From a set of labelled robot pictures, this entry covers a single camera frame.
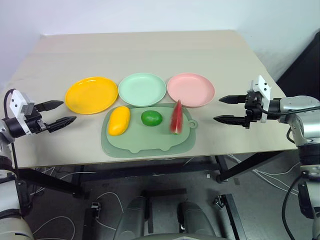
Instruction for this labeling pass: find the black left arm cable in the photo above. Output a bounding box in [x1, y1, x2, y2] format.
[3, 88, 33, 217]

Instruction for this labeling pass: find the pink plate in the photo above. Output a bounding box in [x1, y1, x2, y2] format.
[166, 72, 216, 109]

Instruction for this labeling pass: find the yellow mango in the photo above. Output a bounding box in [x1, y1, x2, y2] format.
[107, 105, 132, 137]

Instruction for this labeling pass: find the yellow plate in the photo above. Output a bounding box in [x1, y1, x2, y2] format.
[64, 76, 119, 116]

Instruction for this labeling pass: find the white floor cable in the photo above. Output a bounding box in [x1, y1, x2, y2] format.
[224, 152, 302, 196]
[31, 215, 77, 240]
[95, 190, 126, 231]
[29, 164, 98, 181]

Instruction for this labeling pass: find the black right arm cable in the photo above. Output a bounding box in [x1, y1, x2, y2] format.
[259, 105, 320, 240]

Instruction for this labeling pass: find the grey robot torso edge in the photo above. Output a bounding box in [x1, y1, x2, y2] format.
[134, 232, 226, 240]

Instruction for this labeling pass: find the dark grey rounded shape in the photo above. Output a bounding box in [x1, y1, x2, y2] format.
[176, 200, 216, 238]
[116, 195, 149, 239]

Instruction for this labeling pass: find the black panel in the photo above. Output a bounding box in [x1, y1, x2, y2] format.
[274, 29, 320, 98]

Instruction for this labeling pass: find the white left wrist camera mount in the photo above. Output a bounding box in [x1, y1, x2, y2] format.
[8, 89, 36, 136]

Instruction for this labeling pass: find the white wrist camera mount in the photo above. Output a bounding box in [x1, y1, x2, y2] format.
[247, 74, 274, 124]
[8, 89, 36, 136]

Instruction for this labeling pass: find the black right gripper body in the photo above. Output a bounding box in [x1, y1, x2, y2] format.
[243, 90, 264, 130]

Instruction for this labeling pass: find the red watermelon slice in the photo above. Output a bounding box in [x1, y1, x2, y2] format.
[169, 99, 185, 136]

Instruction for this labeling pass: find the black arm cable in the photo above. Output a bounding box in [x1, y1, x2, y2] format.
[3, 88, 33, 217]
[259, 105, 320, 240]

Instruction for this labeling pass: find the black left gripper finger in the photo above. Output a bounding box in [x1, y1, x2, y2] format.
[34, 100, 65, 113]
[47, 116, 77, 134]

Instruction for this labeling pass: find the light green plate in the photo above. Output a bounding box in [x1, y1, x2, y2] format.
[117, 72, 168, 108]

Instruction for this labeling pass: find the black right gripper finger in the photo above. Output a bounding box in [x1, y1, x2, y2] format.
[218, 94, 247, 105]
[212, 114, 247, 127]

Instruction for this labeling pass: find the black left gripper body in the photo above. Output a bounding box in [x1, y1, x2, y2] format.
[24, 110, 49, 135]

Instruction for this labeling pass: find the green lime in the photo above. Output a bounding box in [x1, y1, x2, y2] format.
[140, 109, 164, 128]

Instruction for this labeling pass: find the black metal table frame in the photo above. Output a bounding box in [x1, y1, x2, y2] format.
[15, 149, 292, 240]

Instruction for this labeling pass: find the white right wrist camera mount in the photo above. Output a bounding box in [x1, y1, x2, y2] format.
[247, 74, 274, 124]

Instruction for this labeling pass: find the green pig-shaped cutting board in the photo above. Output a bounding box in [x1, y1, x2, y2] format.
[105, 106, 200, 154]

